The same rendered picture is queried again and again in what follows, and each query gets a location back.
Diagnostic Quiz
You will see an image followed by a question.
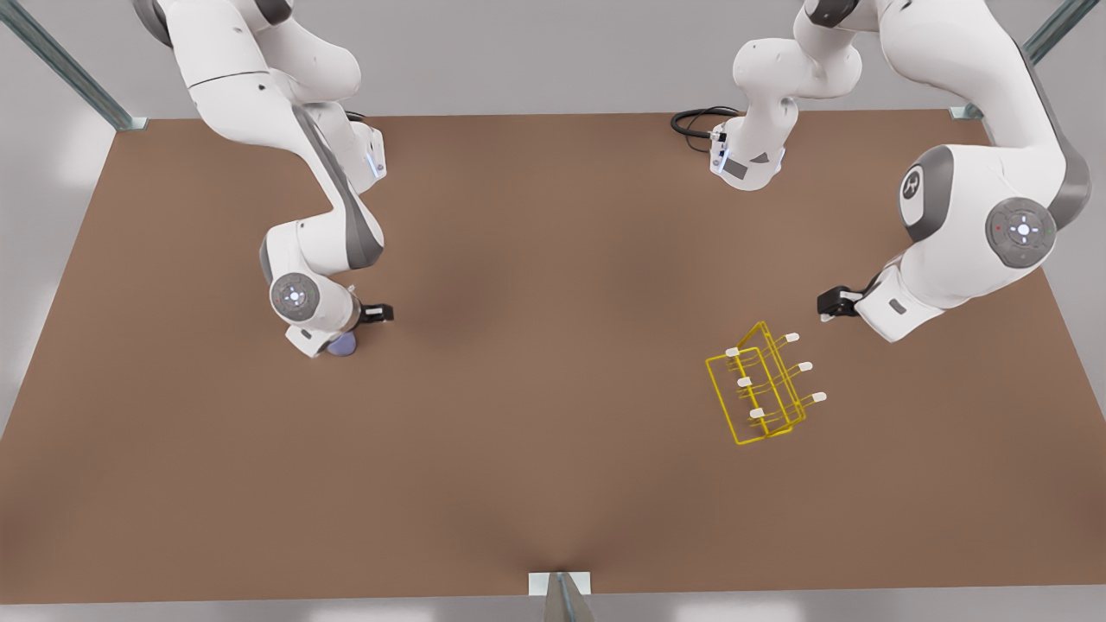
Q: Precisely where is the black cable loop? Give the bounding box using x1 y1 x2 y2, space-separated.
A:
671 106 741 154

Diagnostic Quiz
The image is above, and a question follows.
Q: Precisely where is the silver frame post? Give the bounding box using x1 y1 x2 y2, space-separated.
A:
949 0 1102 121
0 0 149 132
529 571 594 622

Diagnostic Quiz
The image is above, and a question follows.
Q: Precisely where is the yellow wire cup holder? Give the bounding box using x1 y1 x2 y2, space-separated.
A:
705 321 828 447

